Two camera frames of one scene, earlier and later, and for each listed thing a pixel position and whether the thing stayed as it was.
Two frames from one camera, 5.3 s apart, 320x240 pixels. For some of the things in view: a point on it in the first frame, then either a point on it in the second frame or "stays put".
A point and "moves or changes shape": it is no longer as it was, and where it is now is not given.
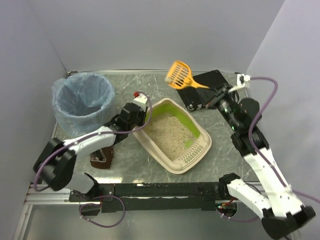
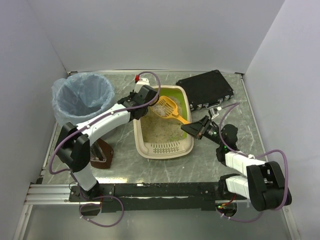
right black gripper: x=217 y=94 to x=200 y=129
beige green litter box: x=171 y=140 moves or changes shape
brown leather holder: x=101 y=158 stays put
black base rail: x=152 y=197 stays put
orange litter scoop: x=180 y=77 to x=166 y=107
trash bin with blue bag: x=82 y=102 stays put
